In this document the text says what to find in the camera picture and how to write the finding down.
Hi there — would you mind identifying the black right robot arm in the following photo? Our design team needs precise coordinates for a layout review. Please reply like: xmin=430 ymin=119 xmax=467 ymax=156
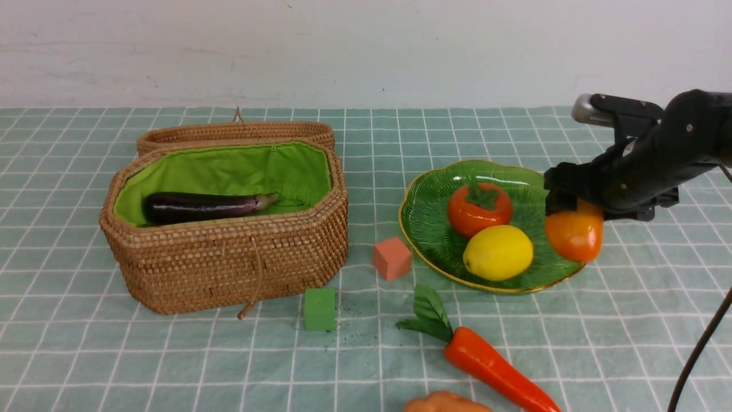
xmin=587 ymin=89 xmax=730 ymax=221

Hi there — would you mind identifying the orange yellow mango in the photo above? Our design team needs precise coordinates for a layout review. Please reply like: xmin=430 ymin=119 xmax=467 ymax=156
xmin=544 ymin=200 xmax=604 ymax=264

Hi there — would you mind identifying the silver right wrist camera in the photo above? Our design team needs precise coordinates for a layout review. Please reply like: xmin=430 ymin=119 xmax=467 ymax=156
xmin=571 ymin=93 xmax=667 ymax=144

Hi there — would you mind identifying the green foam cube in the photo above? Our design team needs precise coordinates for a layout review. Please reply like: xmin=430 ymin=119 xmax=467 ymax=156
xmin=303 ymin=288 xmax=337 ymax=331

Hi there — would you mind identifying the yellow lemon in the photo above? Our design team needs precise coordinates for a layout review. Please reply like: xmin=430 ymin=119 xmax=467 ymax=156
xmin=463 ymin=225 xmax=534 ymax=282

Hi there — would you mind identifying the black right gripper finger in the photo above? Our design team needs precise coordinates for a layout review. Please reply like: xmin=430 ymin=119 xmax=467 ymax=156
xmin=543 ymin=162 xmax=604 ymax=216

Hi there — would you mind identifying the salmon pink foam cube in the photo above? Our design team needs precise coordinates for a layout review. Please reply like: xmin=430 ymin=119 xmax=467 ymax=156
xmin=373 ymin=237 xmax=412 ymax=282

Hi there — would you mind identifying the orange persimmon with green top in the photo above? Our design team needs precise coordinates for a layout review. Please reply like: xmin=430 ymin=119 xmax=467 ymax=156
xmin=447 ymin=182 xmax=514 ymax=238

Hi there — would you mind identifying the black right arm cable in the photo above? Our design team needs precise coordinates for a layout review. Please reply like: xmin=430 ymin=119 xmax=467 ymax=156
xmin=666 ymin=163 xmax=732 ymax=412

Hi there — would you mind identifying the green glass plate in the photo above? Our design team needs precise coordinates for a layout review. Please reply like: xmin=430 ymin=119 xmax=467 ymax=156
xmin=399 ymin=159 xmax=585 ymax=295

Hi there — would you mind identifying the orange carrot with leaves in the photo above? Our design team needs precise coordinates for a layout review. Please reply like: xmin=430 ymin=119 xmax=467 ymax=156
xmin=395 ymin=283 xmax=560 ymax=411

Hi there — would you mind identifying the woven wicker basket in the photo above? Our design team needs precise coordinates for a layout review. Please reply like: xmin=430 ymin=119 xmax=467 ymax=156
xmin=100 ymin=138 xmax=349 ymax=318

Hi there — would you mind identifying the tan potato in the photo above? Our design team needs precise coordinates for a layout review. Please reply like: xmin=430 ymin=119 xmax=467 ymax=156
xmin=403 ymin=391 xmax=492 ymax=412

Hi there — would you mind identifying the wicker basket lid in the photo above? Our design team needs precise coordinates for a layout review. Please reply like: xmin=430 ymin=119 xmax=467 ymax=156
xmin=137 ymin=108 xmax=336 ymax=156

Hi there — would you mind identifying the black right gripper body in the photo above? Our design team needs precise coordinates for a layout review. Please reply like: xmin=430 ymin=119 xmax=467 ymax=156
xmin=590 ymin=138 xmax=679 ymax=222

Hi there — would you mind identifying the dark purple eggplant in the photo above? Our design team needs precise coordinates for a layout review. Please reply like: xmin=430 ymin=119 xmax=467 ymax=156
xmin=142 ymin=191 xmax=280 ymax=226

